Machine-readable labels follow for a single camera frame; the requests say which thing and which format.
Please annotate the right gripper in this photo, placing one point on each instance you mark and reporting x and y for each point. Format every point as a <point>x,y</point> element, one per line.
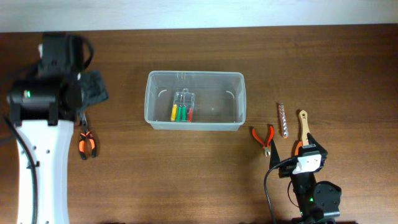
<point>322,153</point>

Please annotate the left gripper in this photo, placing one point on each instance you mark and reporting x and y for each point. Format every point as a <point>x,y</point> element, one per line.
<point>93,79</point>

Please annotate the small red cutting pliers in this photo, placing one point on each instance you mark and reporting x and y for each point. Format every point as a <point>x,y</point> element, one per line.
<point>264,143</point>

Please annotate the wooden handle orange scraper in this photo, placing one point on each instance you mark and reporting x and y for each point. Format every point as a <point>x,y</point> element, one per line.
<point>303,118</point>

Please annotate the orange black long-nose pliers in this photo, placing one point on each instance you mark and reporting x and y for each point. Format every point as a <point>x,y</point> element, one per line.
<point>87,143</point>

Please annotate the clear case coloured screwdrivers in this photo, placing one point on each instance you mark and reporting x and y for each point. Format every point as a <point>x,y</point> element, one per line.
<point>183,106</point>

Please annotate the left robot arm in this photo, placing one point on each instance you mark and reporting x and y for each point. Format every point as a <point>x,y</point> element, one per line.
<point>45,107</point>

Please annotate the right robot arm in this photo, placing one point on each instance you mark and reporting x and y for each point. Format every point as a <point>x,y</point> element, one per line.
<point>318,202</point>

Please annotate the clear plastic container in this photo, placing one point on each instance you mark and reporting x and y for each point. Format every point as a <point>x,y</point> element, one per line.
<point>220,102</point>

